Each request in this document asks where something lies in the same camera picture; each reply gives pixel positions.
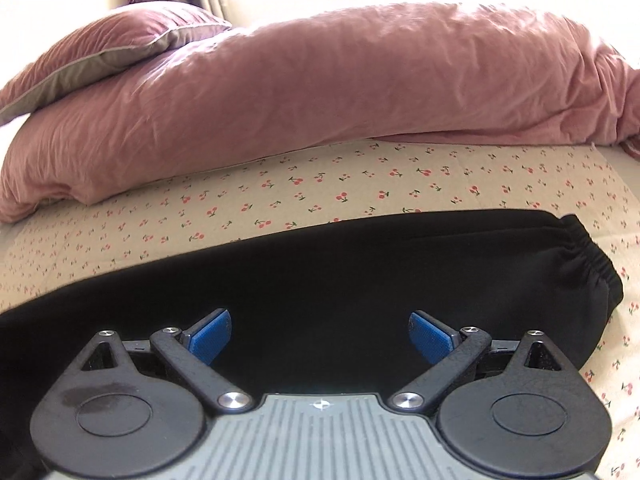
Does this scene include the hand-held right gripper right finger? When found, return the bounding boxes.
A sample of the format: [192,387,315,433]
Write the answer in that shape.
[387,311,577,416]

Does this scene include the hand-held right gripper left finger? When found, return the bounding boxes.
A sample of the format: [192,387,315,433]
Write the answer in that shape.
[76,308,254,415]

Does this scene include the black pants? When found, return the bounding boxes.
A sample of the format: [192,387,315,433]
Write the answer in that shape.
[0,209,625,480]

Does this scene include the cherry print bed sheet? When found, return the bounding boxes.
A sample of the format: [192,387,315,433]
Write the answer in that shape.
[0,137,640,480]

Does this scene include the pink duvet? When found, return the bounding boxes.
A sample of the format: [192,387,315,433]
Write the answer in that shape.
[0,0,640,226]

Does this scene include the pink pillow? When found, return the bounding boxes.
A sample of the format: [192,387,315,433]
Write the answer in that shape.
[0,2,234,126]

